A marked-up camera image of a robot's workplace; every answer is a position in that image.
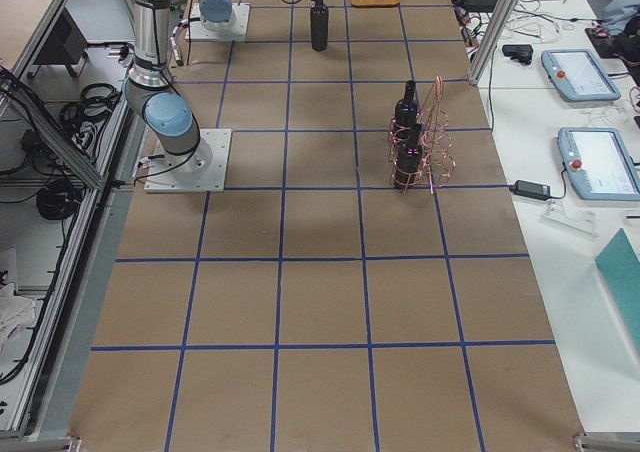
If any near teach pendant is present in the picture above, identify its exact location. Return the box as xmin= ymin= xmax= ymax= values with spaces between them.
xmin=557 ymin=127 xmax=639 ymax=202

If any far teach pendant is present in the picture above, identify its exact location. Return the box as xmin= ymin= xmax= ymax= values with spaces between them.
xmin=541 ymin=49 xmax=621 ymax=102

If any clear acrylic stand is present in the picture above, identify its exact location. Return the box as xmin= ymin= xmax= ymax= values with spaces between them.
xmin=539 ymin=199 xmax=598 ymax=238

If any black power adapter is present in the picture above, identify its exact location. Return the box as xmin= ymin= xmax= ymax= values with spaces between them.
xmin=509 ymin=180 xmax=551 ymax=201

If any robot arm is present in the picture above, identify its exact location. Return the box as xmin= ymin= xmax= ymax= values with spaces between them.
xmin=124 ymin=0 xmax=233 ymax=172
xmin=197 ymin=0 xmax=235 ymax=31

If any black handheld device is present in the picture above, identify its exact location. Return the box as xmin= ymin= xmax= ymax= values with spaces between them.
xmin=501 ymin=44 xmax=533 ymax=66

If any dark wine bottle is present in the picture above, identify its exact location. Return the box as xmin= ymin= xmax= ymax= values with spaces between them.
xmin=310 ymin=0 xmax=329 ymax=52
xmin=393 ymin=123 xmax=423 ymax=190
xmin=392 ymin=80 xmax=418 ymax=141

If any teal folder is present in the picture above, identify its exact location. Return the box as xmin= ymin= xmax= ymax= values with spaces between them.
xmin=595 ymin=229 xmax=639 ymax=328

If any teach pendant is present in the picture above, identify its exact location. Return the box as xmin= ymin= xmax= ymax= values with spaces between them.
xmin=557 ymin=127 xmax=639 ymax=202
xmin=541 ymin=49 xmax=621 ymax=102

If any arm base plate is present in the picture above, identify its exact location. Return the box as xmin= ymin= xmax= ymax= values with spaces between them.
xmin=143 ymin=129 xmax=232 ymax=193
xmin=186 ymin=3 xmax=251 ymax=42

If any copper wire bottle basket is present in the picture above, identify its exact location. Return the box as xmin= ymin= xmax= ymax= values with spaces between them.
xmin=387 ymin=75 xmax=456 ymax=193

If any aluminium frame post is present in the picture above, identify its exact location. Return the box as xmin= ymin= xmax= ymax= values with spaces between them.
xmin=468 ymin=0 xmax=518 ymax=85

